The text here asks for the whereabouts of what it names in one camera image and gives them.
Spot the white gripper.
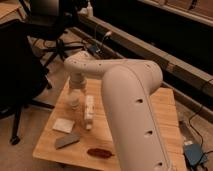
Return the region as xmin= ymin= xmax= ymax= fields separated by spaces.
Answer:
xmin=66 ymin=78 xmax=94 ymax=130

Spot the white ceramic cup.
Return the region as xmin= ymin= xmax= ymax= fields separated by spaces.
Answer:
xmin=67 ymin=90 xmax=80 ymax=110

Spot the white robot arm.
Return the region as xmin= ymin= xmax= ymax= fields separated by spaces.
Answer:
xmin=64 ymin=51 xmax=173 ymax=171

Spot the white square sponge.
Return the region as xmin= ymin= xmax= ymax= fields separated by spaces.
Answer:
xmin=52 ymin=118 xmax=75 ymax=133

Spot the grey wedge block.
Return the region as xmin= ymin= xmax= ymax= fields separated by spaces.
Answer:
xmin=55 ymin=133 xmax=80 ymax=149

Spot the small blue floor device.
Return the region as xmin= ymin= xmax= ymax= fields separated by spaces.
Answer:
xmin=88 ymin=45 xmax=100 ymax=55

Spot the dark red sausage toy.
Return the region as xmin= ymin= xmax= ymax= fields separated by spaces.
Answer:
xmin=87 ymin=148 xmax=112 ymax=159

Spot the black office chair near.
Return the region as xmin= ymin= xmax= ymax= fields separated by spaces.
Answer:
xmin=0 ymin=19 xmax=54 ymax=145

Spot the black office chair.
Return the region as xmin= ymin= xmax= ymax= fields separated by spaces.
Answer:
xmin=0 ymin=19 xmax=54 ymax=145
xmin=18 ymin=0 xmax=88 ymax=67

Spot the black office chair far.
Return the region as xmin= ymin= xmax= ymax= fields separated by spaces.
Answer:
xmin=18 ymin=0 xmax=88 ymax=67

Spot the white spray bottle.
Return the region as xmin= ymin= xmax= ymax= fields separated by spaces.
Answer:
xmin=87 ymin=1 xmax=93 ymax=17

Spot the blue electronic box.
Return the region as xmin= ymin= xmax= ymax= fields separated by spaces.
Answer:
xmin=184 ymin=144 xmax=207 ymax=166

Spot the white cable with plug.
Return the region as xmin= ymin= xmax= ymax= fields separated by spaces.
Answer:
xmin=94 ymin=31 xmax=113 ymax=54

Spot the black floor cable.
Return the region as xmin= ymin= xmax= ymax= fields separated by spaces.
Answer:
xmin=188 ymin=79 xmax=213 ymax=145

